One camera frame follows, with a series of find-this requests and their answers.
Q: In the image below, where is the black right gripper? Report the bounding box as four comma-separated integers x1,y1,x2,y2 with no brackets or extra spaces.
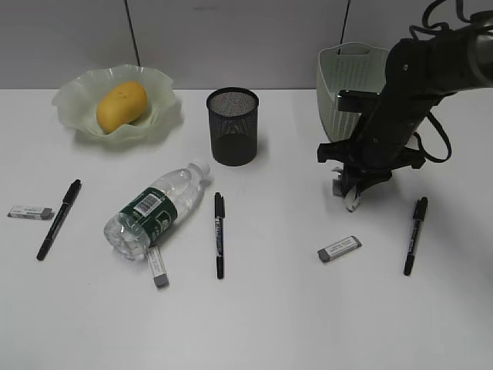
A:
317,90,425,204

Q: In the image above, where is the waste paper ball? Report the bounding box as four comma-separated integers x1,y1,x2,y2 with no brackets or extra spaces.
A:
332,166,361,212

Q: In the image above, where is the black marker pen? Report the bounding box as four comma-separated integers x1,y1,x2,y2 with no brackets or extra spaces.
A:
214,192,225,279
403,197,428,276
36,179,82,261

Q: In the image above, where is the clear water bottle green label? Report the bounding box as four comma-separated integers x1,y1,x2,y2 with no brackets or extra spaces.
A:
103,160,210,261

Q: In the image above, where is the yellow mango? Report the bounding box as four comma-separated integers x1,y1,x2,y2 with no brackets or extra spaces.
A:
96,81,148,133

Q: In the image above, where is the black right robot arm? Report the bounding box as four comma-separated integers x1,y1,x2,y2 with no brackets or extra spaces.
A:
317,11,492,211

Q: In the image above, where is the grey white eraser right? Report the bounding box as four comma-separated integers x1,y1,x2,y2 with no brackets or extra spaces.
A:
317,235,362,263

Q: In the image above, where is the grey white eraser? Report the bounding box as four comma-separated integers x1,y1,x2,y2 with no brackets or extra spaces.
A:
7,205,54,220
146,246,169,288
317,235,362,263

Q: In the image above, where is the pale green woven basket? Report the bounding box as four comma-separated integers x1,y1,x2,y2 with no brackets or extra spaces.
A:
316,42,389,142

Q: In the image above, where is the black mesh pen holder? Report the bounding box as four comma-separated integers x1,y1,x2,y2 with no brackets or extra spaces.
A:
206,87,259,167

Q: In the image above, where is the grey white eraser middle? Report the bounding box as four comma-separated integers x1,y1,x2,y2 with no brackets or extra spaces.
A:
146,246,169,288

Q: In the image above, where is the pale green wavy plate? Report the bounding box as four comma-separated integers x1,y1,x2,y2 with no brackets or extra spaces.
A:
52,64,183,151

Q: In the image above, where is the grey white eraser left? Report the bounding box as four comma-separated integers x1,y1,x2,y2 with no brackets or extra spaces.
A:
7,205,54,220

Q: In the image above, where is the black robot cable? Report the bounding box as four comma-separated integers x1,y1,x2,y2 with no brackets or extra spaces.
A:
407,0,475,163

